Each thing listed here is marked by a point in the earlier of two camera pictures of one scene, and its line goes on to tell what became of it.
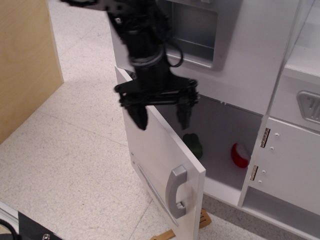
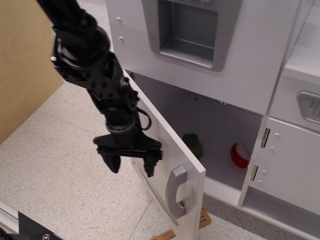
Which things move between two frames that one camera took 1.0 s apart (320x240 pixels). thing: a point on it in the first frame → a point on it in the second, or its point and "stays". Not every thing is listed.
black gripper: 153,84 → 125,138
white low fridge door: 171,183 stays
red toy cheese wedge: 238,160 stays
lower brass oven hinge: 254,172 stays
